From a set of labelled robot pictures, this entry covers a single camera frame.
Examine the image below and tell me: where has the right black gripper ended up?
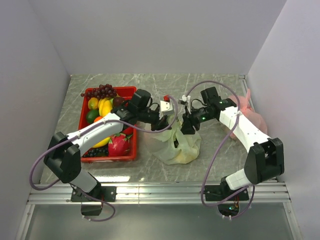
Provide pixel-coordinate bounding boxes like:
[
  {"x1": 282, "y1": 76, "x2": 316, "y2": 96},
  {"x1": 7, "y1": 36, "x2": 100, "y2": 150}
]
[{"x1": 179, "y1": 105, "x2": 215, "y2": 136}]

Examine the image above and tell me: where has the green avocado print plastic bag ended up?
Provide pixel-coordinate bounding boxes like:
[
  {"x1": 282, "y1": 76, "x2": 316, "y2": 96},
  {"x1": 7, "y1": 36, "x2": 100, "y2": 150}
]
[{"x1": 143, "y1": 119, "x2": 202, "y2": 165}]

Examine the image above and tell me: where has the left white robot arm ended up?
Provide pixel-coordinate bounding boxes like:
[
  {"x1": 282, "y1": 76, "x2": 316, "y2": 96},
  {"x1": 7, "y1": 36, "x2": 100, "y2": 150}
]
[{"x1": 43, "y1": 89, "x2": 160, "y2": 201}]

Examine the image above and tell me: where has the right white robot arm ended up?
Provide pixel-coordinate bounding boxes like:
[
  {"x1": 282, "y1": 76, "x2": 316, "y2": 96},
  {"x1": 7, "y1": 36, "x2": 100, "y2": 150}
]
[{"x1": 179, "y1": 87, "x2": 285, "y2": 200}]

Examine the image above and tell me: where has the pink fake dragon fruit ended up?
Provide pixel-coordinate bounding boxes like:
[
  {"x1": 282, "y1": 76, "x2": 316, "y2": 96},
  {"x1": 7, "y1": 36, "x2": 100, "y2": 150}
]
[{"x1": 108, "y1": 133, "x2": 130, "y2": 157}]

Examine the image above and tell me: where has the yellow fake banana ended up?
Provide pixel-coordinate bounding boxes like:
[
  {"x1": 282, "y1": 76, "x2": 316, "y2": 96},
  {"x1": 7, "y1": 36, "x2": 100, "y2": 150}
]
[{"x1": 92, "y1": 137, "x2": 111, "y2": 149}]

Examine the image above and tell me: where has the pink plastic bag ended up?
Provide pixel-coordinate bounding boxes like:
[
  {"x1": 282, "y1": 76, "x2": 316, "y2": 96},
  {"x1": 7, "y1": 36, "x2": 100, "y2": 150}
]
[{"x1": 219, "y1": 90, "x2": 269, "y2": 146}]

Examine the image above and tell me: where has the orange fake orange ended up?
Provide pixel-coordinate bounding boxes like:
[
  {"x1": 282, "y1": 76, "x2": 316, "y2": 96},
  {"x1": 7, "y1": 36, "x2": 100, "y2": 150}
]
[{"x1": 94, "y1": 116, "x2": 103, "y2": 123}]

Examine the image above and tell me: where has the dark green fake avocado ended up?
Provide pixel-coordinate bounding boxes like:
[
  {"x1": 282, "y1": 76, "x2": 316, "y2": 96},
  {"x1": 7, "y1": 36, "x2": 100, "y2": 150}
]
[{"x1": 85, "y1": 109, "x2": 100, "y2": 124}]

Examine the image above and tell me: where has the purple grape bunch top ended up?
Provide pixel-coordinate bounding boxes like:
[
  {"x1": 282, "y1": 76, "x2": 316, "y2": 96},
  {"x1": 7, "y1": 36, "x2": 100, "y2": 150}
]
[{"x1": 80, "y1": 84, "x2": 118, "y2": 100}]

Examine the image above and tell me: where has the dark blue grape bunch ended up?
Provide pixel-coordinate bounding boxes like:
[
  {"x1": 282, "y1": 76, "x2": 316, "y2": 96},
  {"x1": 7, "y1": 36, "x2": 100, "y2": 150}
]
[{"x1": 82, "y1": 147, "x2": 109, "y2": 158}]

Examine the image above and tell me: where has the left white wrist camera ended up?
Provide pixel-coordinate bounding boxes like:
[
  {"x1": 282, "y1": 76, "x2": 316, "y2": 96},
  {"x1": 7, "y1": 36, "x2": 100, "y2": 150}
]
[{"x1": 159, "y1": 95, "x2": 175, "y2": 116}]

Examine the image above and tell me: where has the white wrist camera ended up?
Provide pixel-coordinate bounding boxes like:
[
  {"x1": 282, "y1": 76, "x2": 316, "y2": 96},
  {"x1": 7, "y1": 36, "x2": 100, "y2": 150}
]
[
  {"x1": 178, "y1": 95, "x2": 191, "y2": 112},
  {"x1": 159, "y1": 95, "x2": 175, "y2": 116}
]

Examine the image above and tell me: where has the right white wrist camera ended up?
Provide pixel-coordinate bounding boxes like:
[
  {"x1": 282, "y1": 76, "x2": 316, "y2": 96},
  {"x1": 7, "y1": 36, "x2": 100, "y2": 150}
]
[{"x1": 178, "y1": 95, "x2": 191, "y2": 112}]

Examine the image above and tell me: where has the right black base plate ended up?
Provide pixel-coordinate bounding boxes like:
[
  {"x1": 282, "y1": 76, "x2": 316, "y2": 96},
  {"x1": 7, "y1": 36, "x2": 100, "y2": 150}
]
[{"x1": 202, "y1": 182, "x2": 255, "y2": 220}]

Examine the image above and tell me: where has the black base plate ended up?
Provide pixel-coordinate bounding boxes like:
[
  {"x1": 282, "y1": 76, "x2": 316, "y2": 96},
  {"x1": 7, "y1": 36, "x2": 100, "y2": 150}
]
[
  {"x1": 70, "y1": 185, "x2": 117, "y2": 222},
  {"x1": 202, "y1": 182, "x2": 255, "y2": 220}
]

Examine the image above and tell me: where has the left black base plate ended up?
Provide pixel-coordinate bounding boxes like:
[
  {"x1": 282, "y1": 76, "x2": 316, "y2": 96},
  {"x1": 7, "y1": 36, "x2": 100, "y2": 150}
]
[{"x1": 70, "y1": 185, "x2": 117, "y2": 222}]

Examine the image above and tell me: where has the aluminium rail frame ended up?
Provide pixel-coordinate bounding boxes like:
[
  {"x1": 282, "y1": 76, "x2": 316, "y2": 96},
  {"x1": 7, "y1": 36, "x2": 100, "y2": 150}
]
[{"x1": 14, "y1": 74, "x2": 303, "y2": 240}]

